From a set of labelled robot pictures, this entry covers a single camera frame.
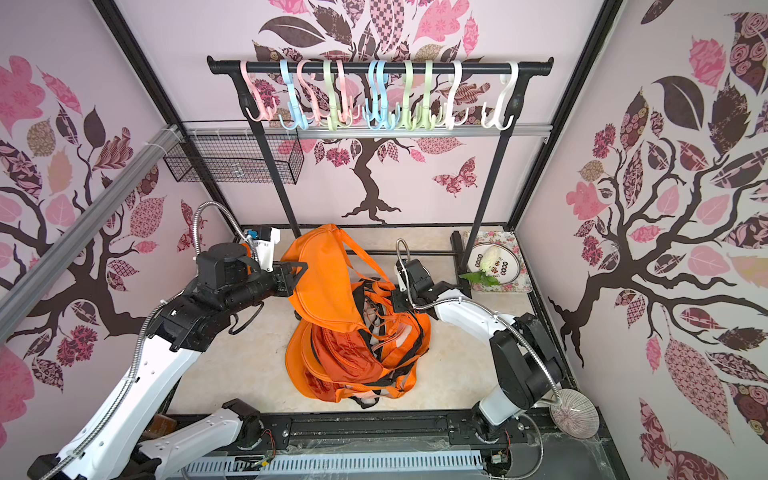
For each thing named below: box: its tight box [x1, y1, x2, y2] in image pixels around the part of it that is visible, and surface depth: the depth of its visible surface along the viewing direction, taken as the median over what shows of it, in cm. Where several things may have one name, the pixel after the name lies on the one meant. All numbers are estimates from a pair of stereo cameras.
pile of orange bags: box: [282, 239, 432, 409], surface depth 77 cm
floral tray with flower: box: [459, 231, 533, 293], surface depth 106 cm
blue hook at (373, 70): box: [366, 60, 380, 130], surface depth 55 cm
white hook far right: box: [481, 62, 519, 131], surface depth 60 cm
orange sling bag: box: [281, 224, 396, 334], surface depth 72 cm
